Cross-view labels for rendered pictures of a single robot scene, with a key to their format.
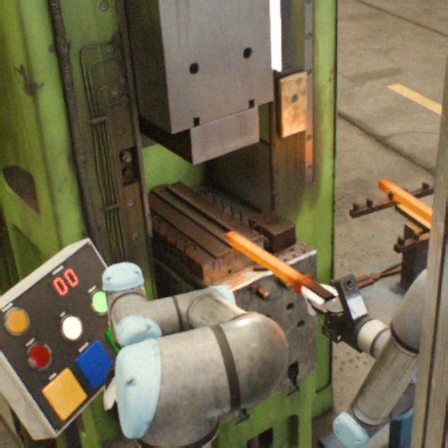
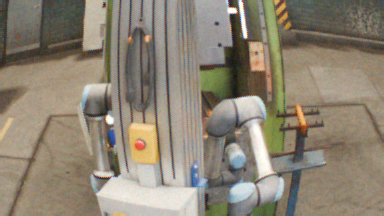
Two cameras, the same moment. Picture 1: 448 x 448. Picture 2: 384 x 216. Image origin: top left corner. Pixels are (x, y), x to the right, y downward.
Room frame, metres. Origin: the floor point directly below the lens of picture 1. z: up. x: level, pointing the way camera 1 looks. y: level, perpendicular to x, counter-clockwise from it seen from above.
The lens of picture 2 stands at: (-1.65, -1.48, 2.32)
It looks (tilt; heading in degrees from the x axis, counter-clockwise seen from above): 19 degrees down; 25
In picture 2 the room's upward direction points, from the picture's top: 3 degrees counter-clockwise
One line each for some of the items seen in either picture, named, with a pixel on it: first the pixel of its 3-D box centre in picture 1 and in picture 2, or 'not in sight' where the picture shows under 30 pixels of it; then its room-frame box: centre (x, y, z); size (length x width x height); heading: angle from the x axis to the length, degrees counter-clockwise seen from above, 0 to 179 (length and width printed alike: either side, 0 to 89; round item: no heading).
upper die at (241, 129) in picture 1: (179, 110); (197, 46); (1.89, 0.10, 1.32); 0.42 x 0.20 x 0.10; 33
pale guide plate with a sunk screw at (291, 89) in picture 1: (292, 104); (256, 56); (2.00, -0.21, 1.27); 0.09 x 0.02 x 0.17; 123
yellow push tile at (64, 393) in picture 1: (64, 394); not in sight; (1.18, 0.35, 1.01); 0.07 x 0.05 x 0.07; 148
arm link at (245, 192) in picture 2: not in sight; (242, 199); (0.82, -0.56, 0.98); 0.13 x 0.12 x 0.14; 131
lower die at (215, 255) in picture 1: (190, 228); (201, 110); (1.89, 0.10, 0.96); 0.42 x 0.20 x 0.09; 33
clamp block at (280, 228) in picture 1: (272, 230); not in sight; (1.86, -0.13, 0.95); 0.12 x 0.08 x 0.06; 33
